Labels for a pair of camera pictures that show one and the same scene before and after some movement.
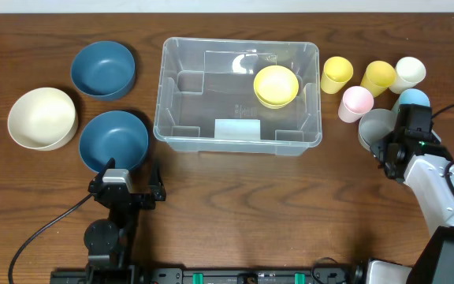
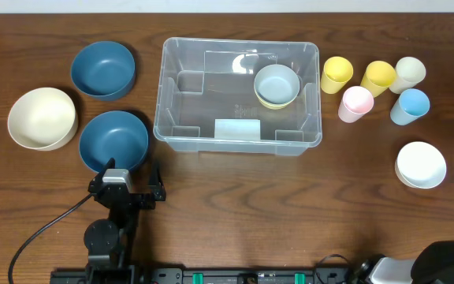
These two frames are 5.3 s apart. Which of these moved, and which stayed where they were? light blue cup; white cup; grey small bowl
Moved: grey small bowl
Stayed: light blue cup; white cup
